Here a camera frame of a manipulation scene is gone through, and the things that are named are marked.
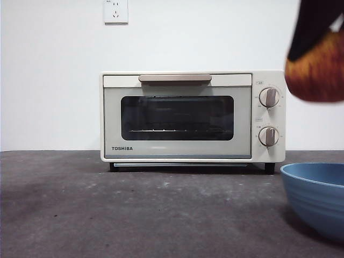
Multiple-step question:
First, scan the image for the white wall socket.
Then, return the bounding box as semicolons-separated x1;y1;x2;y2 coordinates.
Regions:
104;0;129;25

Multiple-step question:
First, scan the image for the temperature knob with taupe grip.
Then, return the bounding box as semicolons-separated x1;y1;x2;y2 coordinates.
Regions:
258;87;280;109

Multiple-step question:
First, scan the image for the blue ribbed bowl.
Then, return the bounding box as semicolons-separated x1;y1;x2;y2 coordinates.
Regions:
279;162;344;244

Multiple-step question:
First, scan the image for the red yellow apple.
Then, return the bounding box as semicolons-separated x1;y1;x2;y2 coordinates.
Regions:
284;28;344;103

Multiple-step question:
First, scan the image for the cream Toshiba toaster oven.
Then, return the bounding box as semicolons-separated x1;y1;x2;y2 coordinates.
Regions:
99;70;286;175

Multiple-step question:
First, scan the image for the timer knob with taupe grip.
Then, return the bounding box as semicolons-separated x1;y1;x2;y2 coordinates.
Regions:
258;126;280;148

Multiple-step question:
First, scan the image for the metal wire oven rack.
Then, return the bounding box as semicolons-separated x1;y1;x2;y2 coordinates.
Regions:
130;128;229;133

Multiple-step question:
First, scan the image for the oven door with taupe handle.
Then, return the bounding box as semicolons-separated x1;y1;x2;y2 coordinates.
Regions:
103;74;253;160

